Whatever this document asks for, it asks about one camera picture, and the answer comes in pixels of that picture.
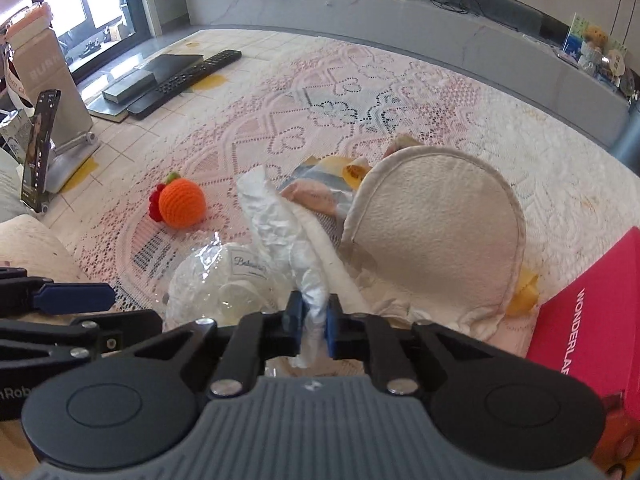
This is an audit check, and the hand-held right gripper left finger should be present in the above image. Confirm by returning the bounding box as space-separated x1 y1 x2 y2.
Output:
144 291 306 402

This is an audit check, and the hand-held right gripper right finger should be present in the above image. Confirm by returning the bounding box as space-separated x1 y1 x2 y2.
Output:
324 294 507 397

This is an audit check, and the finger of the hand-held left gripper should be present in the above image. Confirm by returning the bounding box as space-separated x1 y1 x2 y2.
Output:
0 309 164 362
0 267 117 317

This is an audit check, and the white plastic wrapper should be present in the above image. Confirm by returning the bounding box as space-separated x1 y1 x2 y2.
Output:
235 166 332 368

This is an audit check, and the pink cardboard box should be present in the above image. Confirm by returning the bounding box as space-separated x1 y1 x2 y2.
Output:
525 226 640 461

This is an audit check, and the beige cushion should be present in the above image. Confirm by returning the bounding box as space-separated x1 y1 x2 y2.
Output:
0 214 86 286

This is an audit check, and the clear plastic packet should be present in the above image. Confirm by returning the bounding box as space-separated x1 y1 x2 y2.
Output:
162 232 301 333

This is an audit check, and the white fluffy towel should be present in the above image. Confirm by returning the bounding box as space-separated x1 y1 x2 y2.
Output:
295 205 506 356

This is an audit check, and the pastel printed cloth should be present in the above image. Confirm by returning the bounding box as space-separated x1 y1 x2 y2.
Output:
277 152 373 226

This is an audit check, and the orange crochet ball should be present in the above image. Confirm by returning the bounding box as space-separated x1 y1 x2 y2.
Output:
148 172 208 231

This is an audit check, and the cream round fabric pad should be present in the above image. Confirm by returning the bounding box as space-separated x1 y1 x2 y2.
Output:
340 145 527 313

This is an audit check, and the black smartphone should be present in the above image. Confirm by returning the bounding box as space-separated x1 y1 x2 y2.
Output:
20 89 62 211

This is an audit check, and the white checked lemon tablecloth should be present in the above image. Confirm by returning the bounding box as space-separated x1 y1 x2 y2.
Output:
37 30 261 221

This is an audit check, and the grey flat notebook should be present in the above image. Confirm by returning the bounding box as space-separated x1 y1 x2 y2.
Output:
84 92 132 124

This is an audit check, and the black flat slab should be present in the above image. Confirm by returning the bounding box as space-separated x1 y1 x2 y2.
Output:
126 80 201 120

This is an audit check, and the grey rectangular box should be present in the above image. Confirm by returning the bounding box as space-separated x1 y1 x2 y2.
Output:
101 69 157 106

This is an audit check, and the black remote control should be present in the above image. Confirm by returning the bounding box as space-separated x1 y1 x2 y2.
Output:
152 49 243 97

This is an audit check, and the glass balcony door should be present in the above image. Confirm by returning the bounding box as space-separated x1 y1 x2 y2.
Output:
20 0 151 77

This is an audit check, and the grey blue trash can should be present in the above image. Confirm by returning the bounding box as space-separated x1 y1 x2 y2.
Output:
611 91 640 166

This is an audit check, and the blue green picture card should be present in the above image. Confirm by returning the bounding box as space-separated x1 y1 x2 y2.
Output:
562 12 628 86

